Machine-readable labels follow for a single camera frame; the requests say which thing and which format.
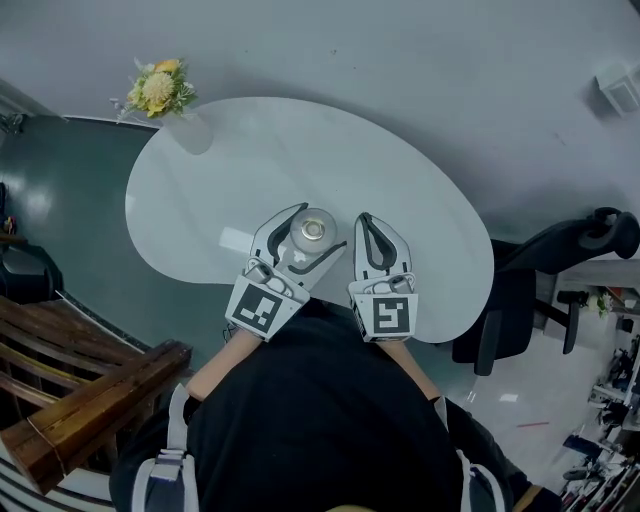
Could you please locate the yellow flower bouquet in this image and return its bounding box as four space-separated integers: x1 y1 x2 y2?
109 56 199 124

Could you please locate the person's right forearm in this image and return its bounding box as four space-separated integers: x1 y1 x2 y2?
382 338 444 402

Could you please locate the white vase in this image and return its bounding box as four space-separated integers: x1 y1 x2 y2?
159 110 215 156

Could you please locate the black office chair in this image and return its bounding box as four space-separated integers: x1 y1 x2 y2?
451 206 640 377

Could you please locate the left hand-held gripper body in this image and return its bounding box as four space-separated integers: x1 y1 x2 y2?
224 256 312 343

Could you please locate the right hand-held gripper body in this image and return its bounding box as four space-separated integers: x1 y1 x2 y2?
347 271 420 345

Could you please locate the person's left forearm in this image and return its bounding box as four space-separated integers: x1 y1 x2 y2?
185 331 266 401

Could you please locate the white box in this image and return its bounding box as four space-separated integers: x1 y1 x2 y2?
593 64 640 119

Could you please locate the white harness strap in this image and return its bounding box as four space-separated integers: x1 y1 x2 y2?
130 382 200 512
433 395 514 512

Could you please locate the cluttered shelf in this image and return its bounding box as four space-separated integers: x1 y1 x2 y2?
557 279 640 512

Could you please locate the small clear bottle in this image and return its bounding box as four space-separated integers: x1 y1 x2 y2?
289 207 339 257

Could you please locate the white table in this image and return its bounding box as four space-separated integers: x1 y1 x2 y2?
124 96 496 345

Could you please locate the person's black shirt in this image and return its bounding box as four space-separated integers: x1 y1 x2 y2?
109 298 564 512

